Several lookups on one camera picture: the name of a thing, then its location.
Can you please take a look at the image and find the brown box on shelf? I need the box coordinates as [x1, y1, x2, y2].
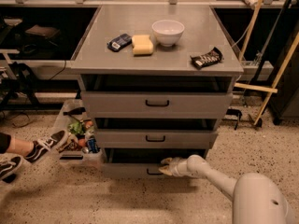
[25, 24, 60, 40]

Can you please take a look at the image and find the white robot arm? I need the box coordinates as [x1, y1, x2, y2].
[159, 155, 298, 224]

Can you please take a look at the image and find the orange fruit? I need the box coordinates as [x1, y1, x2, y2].
[78, 138, 86, 147]

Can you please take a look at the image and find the grey bottom drawer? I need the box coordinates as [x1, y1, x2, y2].
[102, 148, 207, 179]

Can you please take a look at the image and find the wooden easel frame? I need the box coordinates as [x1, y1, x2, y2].
[234, 0, 299, 128]

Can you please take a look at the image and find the grey drawer cabinet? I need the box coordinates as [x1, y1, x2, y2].
[71, 5, 243, 178]

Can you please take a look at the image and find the person's lower leg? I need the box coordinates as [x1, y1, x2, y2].
[0, 133, 34, 156]

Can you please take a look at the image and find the black white sneaker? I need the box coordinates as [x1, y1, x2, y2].
[24, 130, 68, 163]
[0, 156, 22, 183]

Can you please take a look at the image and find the blue snack packet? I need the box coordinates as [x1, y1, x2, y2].
[107, 34, 132, 52]

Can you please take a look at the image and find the grey top drawer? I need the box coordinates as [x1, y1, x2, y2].
[81, 91, 233, 119]

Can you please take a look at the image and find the blue soda can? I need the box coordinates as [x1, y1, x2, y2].
[87, 138, 98, 153]

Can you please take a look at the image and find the grey middle drawer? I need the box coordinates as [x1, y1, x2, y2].
[94, 130, 218, 149]

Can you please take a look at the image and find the grey drawer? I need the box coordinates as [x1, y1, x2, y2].
[102, 148, 207, 179]
[81, 91, 233, 119]
[94, 130, 218, 149]

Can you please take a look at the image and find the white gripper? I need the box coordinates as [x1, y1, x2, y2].
[159, 158, 189, 177]

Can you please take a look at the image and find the green produce item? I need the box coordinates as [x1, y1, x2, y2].
[68, 121, 84, 135]

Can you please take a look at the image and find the black candy bar wrapper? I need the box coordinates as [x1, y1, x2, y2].
[191, 47, 223, 69]

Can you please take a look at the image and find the white bowl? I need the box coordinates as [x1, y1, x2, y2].
[151, 20, 185, 47]

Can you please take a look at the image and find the yellow sponge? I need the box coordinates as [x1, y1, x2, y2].
[132, 35, 153, 55]

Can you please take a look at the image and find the clear plastic bin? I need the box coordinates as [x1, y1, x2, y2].
[51, 99, 101, 168]

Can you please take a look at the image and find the crinkled snack bag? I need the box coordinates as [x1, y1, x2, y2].
[57, 134, 80, 153]

